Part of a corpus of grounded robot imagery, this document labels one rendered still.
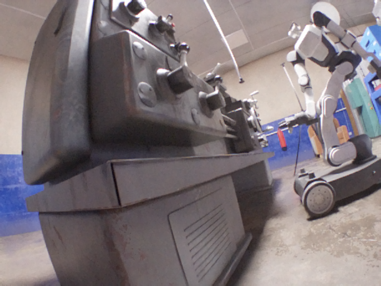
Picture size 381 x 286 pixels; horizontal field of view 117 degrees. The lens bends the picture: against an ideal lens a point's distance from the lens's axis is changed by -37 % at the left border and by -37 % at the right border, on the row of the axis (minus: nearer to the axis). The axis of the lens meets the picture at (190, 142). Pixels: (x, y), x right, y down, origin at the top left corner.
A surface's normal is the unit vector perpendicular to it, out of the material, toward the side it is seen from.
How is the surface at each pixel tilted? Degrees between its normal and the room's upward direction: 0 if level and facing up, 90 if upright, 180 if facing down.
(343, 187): 90
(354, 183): 90
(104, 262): 90
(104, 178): 90
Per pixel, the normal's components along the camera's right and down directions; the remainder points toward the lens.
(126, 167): 0.83, -0.29
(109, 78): -0.50, -0.04
